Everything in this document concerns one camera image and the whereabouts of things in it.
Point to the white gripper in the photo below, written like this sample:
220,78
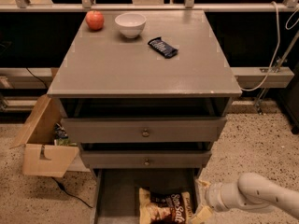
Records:
213,196

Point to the brown sea salt chip bag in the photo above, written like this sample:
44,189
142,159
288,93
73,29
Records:
155,208

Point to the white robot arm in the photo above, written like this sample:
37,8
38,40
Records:
250,192

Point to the grey middle drawer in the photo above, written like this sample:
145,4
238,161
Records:
134,159

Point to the brass middle drawer knob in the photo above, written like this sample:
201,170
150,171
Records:
146,162

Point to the brass drawer knob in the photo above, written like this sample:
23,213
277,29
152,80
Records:
145,133
146,162

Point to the brass top drawer knob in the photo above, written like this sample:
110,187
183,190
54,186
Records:
145,133

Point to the grey open bottom drawer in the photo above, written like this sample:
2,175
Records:
117,192

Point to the grey wooden drawer cabinet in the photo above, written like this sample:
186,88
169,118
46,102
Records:
107,76

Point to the grey top drawer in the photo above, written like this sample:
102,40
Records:
130,130

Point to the packets inside cardboard box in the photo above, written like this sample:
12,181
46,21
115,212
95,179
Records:
61,137

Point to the dark blue snack bar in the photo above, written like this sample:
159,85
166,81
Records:
162,48

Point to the open cardboard box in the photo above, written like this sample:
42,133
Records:
41,157

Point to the white ceramic bowl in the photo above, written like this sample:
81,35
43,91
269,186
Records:
130,25

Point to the metal railing bar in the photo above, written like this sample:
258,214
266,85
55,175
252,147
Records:
257,7

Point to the red apple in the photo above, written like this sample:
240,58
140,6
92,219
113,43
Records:
95,20

